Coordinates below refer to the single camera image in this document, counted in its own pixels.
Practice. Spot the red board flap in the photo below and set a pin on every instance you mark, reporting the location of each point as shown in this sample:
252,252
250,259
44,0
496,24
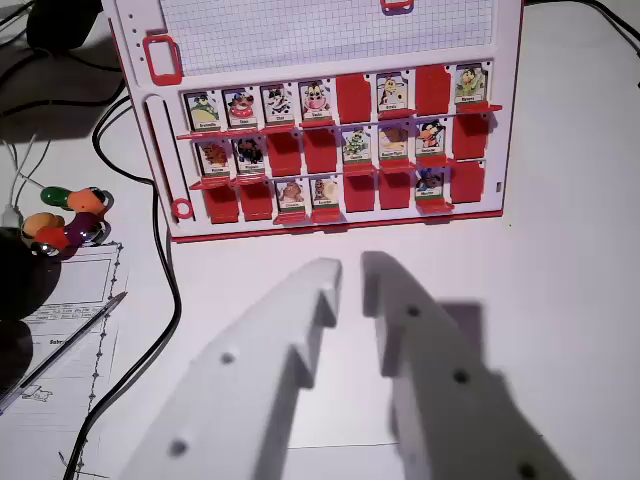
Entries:
361,169

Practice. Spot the printed paper sheet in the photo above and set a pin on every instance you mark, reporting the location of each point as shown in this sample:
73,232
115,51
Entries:
60,390

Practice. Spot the ballpoint pen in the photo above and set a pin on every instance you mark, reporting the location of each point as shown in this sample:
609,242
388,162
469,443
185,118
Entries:
65,345

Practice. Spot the colourful bead fidget toy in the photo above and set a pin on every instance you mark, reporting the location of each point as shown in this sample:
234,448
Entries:
75,220

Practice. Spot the black rounded object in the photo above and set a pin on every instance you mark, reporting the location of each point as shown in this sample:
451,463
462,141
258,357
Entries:
25,280

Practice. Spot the red and white game board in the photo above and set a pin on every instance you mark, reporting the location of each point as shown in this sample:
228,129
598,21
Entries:
320,45

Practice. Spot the black box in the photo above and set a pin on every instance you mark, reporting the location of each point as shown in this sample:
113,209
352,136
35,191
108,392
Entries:
60,22

